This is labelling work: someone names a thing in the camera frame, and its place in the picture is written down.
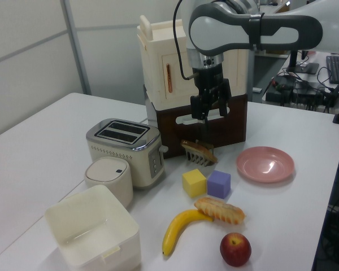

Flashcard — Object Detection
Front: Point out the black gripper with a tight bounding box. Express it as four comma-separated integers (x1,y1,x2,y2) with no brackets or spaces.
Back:
190,63,233,121

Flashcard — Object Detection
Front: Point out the red apple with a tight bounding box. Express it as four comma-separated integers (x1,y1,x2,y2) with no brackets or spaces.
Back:
219,232,253,268

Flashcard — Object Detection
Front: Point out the white square plastic container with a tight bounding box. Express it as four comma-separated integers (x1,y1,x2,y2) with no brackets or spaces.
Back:
44,185,142,271

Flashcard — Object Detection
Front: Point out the dark brown wooden box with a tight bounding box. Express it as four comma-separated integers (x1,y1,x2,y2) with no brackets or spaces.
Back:
155,93,249,160

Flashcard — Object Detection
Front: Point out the brown bread slice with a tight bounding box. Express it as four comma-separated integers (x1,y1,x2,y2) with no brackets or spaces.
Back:
180,139,219,164

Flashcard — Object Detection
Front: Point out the metal toast rack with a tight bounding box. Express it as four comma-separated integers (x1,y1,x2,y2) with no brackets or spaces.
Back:
184,141,215,169

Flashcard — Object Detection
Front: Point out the purple foam cube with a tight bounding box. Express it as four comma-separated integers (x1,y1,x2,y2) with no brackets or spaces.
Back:
206,170,232,198

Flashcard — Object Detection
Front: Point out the pink plastic plate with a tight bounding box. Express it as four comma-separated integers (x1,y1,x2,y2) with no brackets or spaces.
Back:
236,146,295,184

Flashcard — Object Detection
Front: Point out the yellow foam cube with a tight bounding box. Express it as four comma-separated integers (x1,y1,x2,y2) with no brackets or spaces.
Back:
181,168,208,198

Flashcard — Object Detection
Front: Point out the black monitor stand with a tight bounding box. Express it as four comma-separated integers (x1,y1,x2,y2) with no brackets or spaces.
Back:
285,50,320,75

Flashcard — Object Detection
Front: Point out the cream and chrome toaster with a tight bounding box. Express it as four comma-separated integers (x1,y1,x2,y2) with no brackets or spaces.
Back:
85,117,169,191

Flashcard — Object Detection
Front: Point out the long glazed pastry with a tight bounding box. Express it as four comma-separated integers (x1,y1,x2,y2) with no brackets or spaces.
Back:
193,197,246,226

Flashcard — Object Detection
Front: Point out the small white lidded bin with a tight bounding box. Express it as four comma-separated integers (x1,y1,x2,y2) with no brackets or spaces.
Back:
84,157,134,211

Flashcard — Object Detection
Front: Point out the yellow banana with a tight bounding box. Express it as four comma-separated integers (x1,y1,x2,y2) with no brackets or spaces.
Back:
162,209,214,257

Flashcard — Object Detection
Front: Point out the copper cabinet door handle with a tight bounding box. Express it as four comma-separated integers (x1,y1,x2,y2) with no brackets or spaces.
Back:
165,63,173,94

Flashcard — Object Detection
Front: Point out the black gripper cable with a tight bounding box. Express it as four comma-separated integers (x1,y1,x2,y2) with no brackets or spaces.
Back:
172,0,200,80

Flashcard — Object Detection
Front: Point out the cream plastic cabinet with handles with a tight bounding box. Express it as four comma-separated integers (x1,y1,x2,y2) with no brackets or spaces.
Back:
137,15,249,104

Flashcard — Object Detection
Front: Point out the black electronics with cables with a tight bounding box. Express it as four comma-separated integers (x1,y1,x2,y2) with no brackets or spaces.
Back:
264,73,339,111

